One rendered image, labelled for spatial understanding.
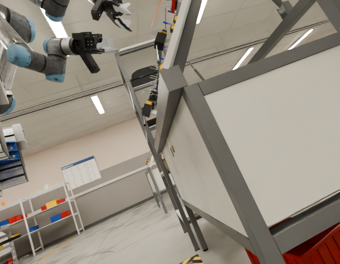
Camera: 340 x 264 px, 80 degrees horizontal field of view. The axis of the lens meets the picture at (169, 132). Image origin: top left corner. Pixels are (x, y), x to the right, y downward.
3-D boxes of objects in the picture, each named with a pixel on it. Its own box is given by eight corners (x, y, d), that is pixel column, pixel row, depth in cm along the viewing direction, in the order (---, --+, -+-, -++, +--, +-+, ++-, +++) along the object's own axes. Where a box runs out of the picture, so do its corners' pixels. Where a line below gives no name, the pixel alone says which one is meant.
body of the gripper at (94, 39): (91, 31, 79) (67, 32, 83) (94, 55, 82) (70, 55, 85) (103, 33, 86) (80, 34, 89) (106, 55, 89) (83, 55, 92)
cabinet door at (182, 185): (197, 208, 101) (166, 137, 108) (181, 199, 154) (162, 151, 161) (200, 206, 101) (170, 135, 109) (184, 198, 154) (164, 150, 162)
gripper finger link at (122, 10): (136, 1, 84) (121, -2, 88) (126, 8, 82) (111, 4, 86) (138, 9, 87) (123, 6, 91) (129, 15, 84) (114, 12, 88)
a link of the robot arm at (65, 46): (62, 55, 87) (76, 55, 94) (71, 55, 85) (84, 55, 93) (59, 36, 84) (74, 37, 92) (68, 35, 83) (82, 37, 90)
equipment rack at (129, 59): (194, 252, 153) (112, 51, 188) (183, 232, 212) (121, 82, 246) (251, 222, 162) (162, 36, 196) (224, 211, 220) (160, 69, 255)
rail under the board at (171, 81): (168, 92, 51) (158, 70, 52) (156, 153, 165) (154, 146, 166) (188, 85, 51) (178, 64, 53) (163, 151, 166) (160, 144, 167)
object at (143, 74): (133, 89, 189) (125, 72, 193) (134, 99, 212) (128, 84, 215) (162, 79, 195) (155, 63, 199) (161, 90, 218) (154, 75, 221)
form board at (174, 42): (156, 146, 166) (154, 145, 166) (185, 44, 192) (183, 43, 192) (168, 69, 52) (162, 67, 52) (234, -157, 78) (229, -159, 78)
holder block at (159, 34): (162, 51, 88) (153, 48, 87) (165, 42, 90) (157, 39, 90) (163, 43, 84) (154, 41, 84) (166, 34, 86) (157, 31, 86)
